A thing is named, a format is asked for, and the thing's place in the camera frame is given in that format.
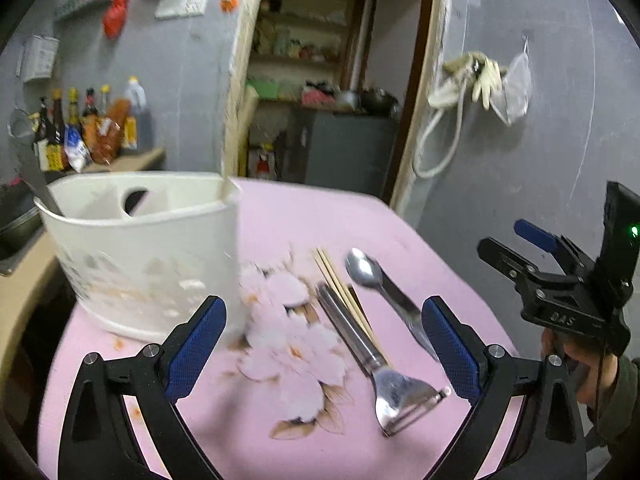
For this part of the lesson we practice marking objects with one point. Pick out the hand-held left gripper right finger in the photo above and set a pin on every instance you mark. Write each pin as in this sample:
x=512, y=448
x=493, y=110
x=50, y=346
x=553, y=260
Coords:
x=450, y=355

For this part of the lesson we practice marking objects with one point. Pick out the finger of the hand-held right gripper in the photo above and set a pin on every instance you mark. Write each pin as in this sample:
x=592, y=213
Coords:
x=505, y=260
x=535, y=232

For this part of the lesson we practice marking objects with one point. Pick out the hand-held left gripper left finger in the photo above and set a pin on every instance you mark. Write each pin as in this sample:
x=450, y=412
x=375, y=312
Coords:
x=197, y=350

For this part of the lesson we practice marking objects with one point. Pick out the stainless steel peeler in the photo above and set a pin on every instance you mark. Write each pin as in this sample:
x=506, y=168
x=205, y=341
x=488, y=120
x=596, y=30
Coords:
x=395, y=395

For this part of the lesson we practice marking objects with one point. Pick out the brown wooden chopstick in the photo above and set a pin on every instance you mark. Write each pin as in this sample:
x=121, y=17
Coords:
x=370, y=325

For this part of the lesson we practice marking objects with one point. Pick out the stainless steel spoon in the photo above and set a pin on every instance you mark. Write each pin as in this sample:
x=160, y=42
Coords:
x=367, y=270

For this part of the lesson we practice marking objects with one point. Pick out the white plastic utensil holder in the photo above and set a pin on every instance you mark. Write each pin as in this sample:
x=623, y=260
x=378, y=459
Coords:
x=150, y=240

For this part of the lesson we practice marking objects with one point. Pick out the light wooden chopstick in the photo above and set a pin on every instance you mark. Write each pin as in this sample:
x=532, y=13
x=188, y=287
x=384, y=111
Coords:
x=335, y=285
x=345, y=285

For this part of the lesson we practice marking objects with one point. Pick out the person's right forearm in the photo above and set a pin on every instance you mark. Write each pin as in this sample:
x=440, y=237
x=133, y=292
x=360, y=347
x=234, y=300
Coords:
x=620, y=400

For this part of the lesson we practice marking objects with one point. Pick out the person's right hand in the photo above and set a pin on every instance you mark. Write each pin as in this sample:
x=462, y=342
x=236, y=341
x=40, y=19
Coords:
x=585, y=372

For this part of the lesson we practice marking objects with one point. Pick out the white mesh bag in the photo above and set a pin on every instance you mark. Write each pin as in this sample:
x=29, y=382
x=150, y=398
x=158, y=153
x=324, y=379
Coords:
x=515, y=92

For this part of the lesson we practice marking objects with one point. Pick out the beige rubber gloves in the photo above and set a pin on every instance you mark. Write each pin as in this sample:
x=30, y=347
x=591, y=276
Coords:
x=482, y=77

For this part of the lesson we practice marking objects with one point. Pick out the pink floral tablecloth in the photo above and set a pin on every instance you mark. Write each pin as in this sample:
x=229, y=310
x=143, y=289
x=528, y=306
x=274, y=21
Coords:
x=310, y=220

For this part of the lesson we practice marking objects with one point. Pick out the grey cabinet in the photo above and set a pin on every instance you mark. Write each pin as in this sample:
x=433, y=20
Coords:
x=345, y=150

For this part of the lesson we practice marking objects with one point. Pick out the black pot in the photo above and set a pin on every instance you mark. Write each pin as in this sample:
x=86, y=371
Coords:
x=380, y=101

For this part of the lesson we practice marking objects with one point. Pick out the long metal ladle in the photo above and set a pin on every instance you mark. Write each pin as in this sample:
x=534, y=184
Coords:
x=42, y=190

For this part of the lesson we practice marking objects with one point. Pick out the small metal pot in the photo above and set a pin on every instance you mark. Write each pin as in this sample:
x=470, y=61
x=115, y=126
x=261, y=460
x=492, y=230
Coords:
x=346, y=100

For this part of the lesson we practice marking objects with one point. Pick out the blue white seasoning packet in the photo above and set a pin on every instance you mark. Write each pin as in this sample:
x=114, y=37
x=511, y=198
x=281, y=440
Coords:
x=76, y=151

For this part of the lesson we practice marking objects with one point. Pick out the large cooking oil bottle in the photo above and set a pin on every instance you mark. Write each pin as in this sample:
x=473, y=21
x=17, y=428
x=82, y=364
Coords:
x=136, y=110

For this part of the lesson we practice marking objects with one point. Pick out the pink cloth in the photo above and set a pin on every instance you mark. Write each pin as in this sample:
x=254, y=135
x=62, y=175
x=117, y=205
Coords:
x=316, y=96

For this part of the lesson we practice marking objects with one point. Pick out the red cap sauce bottle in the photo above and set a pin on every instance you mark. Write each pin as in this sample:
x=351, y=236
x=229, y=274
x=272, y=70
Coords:
x=90, y=112

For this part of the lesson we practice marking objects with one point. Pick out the yellow cap sauce bottle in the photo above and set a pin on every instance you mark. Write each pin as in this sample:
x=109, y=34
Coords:
x=104, y=100
x=74, y=110

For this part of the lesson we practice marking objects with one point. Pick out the orange cap sauce bottle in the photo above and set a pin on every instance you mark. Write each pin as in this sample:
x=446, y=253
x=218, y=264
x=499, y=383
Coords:
x=57, y=120

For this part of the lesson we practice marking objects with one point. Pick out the green box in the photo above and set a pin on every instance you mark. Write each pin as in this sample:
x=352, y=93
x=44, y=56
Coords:
x=264, y=89

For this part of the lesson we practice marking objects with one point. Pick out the black cap sauce bottle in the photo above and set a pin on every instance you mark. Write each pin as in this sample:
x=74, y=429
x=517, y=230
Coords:
x=42, y=127

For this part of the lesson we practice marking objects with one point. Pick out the metal mesh strainer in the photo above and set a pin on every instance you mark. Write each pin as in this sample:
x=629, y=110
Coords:
x=21, y=124

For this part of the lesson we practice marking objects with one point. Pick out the wooden shelf unit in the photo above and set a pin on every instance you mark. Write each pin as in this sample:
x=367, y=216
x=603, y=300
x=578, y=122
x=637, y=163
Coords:
x=300, y=20

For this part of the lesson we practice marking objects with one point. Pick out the red plastic bag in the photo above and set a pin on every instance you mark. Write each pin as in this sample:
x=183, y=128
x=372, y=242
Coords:
x=116, y=15

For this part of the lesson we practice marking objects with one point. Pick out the orange plug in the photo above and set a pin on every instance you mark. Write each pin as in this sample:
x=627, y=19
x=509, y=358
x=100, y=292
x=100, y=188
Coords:
x=228, y=2

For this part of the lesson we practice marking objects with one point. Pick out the wooden door frame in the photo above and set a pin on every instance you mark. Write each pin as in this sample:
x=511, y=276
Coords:
x=425, y=85

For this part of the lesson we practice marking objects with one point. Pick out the white wall box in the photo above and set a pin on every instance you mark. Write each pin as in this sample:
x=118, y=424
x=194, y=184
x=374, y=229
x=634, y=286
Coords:
x=40, y=57

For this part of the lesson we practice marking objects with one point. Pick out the white wall socket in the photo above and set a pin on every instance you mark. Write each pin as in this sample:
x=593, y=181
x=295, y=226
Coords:
x=182, y=5

